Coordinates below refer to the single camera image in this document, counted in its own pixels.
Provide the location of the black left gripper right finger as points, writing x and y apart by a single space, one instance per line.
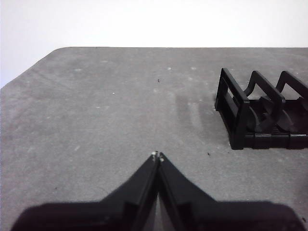
204 214

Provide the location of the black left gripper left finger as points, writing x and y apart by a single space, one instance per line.
108 214

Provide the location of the black plate rack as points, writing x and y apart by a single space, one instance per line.
240 125

